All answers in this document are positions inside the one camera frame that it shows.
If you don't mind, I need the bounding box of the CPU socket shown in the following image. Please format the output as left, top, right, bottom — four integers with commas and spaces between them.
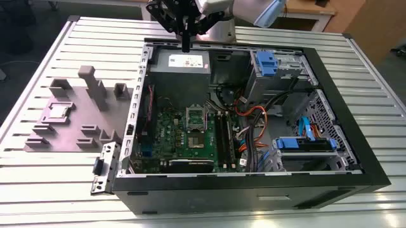
185, 134, 207, 150

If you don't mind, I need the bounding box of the grey metal slot bracket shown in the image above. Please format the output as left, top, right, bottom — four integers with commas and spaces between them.
89, 141, 120, 196

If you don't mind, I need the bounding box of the grey parts rack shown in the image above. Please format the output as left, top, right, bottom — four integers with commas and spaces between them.
24, 66, 136, 153

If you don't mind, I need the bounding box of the grey power supply unit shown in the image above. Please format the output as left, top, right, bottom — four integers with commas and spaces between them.
147, 49, 212, 106

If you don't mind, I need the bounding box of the black graphics card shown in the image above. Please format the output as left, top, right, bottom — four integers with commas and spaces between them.
157, 158, 216, 174

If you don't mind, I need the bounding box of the black open PC case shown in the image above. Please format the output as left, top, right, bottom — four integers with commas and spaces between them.
111, 37, 391, 216

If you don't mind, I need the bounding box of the empty blue disk carrier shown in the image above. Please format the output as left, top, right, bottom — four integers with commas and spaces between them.
256, 51, 279, 77

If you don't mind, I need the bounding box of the metal socket cover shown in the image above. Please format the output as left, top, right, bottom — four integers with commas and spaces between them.
185, 105, 209, 133

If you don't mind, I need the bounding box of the hard disk in blue carrier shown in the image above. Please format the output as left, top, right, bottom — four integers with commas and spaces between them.
272, 137, 339, 152

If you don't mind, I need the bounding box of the thick black cable bundle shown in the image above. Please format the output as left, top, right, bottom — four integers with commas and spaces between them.
243, 87, 318, 173

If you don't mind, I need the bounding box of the white desk frame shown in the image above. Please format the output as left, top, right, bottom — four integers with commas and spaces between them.
46, 0, 159, 21

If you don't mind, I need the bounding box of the red twisted wire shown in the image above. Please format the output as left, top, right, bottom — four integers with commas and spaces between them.
140, 85, 155, 136

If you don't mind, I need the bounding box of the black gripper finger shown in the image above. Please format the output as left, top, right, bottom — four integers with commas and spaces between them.
187, 0, 224, 52
145, 0, 188, 52

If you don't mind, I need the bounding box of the grey metal disk bay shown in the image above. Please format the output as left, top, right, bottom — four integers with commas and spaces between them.
263, 149, 360, 173

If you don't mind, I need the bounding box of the light blue data cable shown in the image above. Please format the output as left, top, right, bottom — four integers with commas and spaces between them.
256, 149, 271, 172

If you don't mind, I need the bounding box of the brown wooden cabinet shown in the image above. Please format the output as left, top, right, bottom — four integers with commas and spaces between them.
323, 0, 406, 65

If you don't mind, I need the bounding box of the grey metal drive cage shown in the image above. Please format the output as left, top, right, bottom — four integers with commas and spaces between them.
243, 49, 318, 105

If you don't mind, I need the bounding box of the wooden desk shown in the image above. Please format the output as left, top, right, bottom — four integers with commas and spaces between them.
272, 0, 338, 33

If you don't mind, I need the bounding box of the black RAM slot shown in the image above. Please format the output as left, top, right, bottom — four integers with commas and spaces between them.
223, 111, 237, 167

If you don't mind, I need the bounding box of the orange wire bundle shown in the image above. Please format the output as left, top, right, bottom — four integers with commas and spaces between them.
235, 104, 271, 152

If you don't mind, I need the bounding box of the black office chair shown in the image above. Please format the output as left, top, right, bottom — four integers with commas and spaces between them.
0, 0, 36, 57

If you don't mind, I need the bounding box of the blue flat data cable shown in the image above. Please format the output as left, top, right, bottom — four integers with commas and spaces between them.
298, 117, 315, 141

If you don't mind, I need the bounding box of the silver CPU with green edge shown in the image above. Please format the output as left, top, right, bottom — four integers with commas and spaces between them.
48, 104, 69, 119

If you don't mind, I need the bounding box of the green motherboard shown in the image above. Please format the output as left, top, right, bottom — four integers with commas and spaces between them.
135, 95, 241, 173

